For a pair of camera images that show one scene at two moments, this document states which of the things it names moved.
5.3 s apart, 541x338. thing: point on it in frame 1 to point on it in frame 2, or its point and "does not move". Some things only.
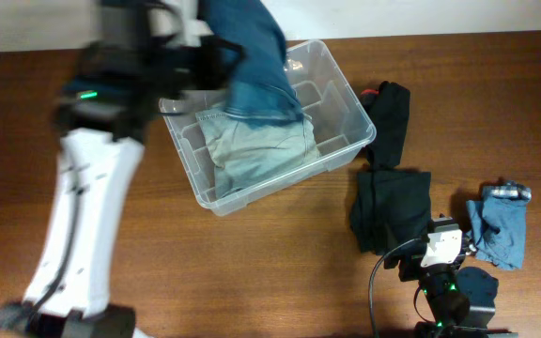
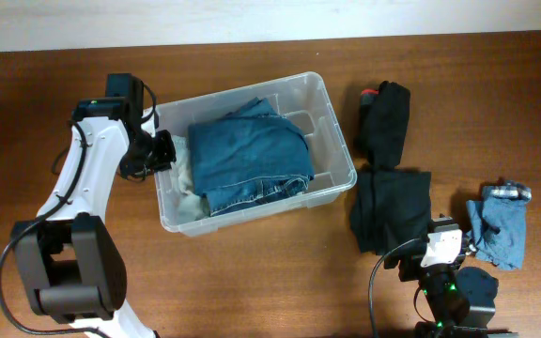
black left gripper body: (187, 68) to (147, 154)
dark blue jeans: (263, 91) to (250, 157)
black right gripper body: (409, 258) does not move
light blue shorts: (497, 224) does not move
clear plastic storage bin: (341, 121) to (300, 99)
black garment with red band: (388, 108) does not move
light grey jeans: (246, 155) to (187, 205)
